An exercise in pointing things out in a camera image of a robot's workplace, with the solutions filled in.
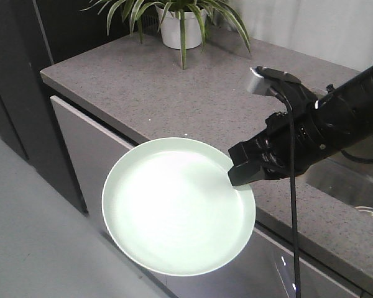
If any black camera cable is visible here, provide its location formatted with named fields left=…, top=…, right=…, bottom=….
left=269, top=88, right=302, bottom=298

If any dark tall cabinet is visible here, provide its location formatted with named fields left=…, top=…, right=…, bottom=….
left=0, top=0, right=159, bottom=215

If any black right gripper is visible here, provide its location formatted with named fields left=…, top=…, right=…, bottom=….
left=228, top=113, right=317, bottom=186

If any mint green round plate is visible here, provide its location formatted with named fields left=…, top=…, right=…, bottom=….
left=102, top=137, right=256, bottom=276

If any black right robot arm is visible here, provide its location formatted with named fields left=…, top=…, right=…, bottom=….
left=228, top=65, right=373, bottom=186

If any stainless steel sink basin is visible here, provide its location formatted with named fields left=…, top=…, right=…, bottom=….
left=302, top=158, right=373, bottom=218

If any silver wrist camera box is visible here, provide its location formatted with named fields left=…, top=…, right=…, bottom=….
left=247, top=65, right=302, bottom=96

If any green striped potted plant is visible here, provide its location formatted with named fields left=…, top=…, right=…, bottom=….
left=82, top=1, right=251, bottom=70

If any white pleated curtain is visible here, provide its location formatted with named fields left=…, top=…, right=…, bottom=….
left=230, top=0, right=373, bottom=71

